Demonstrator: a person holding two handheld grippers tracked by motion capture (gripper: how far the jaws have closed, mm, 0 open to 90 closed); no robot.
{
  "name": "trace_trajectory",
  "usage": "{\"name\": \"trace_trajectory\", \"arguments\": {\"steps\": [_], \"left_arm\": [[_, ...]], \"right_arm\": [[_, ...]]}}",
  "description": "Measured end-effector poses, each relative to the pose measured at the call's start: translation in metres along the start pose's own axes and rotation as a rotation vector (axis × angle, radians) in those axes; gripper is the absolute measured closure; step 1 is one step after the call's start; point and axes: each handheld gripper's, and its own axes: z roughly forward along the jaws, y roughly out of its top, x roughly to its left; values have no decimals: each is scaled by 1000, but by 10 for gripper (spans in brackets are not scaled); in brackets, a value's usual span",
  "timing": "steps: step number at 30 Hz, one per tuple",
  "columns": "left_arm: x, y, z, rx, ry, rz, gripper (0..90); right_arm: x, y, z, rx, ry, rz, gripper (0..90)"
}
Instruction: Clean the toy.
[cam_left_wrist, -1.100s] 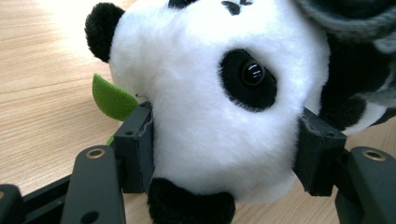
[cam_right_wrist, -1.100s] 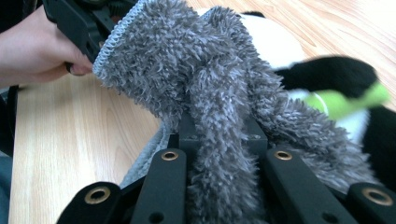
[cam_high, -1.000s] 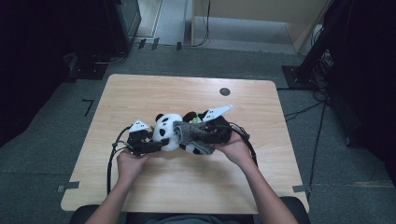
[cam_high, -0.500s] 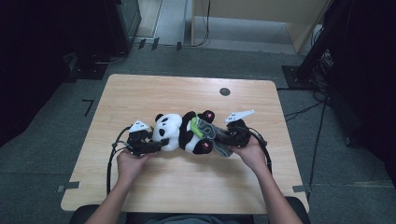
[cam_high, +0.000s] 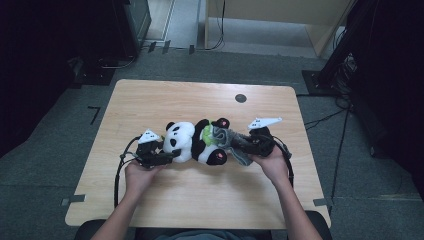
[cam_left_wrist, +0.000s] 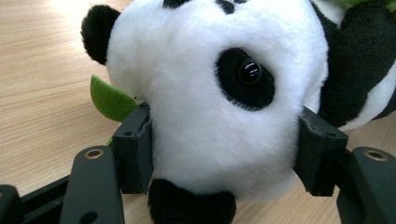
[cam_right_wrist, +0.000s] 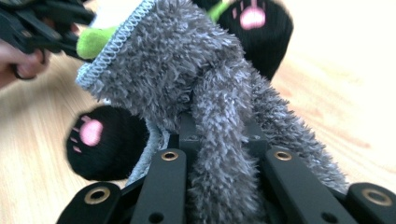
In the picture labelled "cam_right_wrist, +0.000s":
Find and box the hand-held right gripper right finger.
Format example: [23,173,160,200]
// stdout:
[247,121,270,157]

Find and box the black and white panda plush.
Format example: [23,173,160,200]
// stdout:
[64,0,294,182]

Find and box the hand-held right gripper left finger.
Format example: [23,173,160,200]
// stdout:
[169,111,200,151]

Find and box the grey fluffy cloth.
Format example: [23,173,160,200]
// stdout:
[75,0,349,224]

